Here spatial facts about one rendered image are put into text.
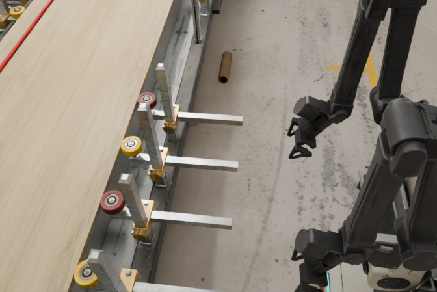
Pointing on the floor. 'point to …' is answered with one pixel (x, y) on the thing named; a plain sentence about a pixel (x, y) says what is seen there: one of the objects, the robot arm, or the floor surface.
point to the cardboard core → (225, 67)
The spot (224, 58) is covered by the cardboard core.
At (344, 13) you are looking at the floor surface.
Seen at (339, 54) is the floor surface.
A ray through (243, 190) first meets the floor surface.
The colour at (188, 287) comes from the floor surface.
